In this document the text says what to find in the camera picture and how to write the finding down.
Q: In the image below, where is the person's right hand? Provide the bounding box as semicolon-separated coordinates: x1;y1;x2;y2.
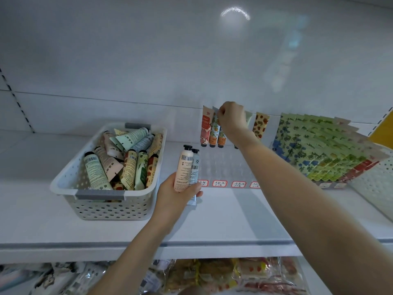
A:
218;101;259;150

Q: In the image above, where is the person's left hand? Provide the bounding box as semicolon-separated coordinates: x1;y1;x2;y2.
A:
150;172;203;228

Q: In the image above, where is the teal orange floral hand cream tube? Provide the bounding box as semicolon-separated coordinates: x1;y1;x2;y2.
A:
216;110;228;149

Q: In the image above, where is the white red-label hand cream tube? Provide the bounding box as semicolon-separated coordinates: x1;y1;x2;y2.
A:
174;144;195;193

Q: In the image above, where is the pile of pale hand cream tubes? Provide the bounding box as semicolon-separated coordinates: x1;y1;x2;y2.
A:
83;127;163;191

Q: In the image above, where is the white perforated plastic basket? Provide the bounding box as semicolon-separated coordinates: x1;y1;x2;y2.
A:
350;159;393;222
50;123;168;220

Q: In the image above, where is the row of hand cream tubes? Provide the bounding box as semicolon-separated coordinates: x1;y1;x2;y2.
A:
200;106;391;183

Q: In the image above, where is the white metal shelf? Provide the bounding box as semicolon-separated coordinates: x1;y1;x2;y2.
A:
0;0;393;295

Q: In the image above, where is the person's left forearm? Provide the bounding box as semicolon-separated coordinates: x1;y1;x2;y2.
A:
89;218;185;295

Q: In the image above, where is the person's right forearm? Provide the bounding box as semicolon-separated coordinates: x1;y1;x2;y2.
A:
236;138;393;295

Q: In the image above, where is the clear divider tray with labels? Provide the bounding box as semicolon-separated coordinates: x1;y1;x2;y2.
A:
198;179;348;190

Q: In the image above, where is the pile of snack packets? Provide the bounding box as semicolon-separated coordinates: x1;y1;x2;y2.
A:
0;256;308;295

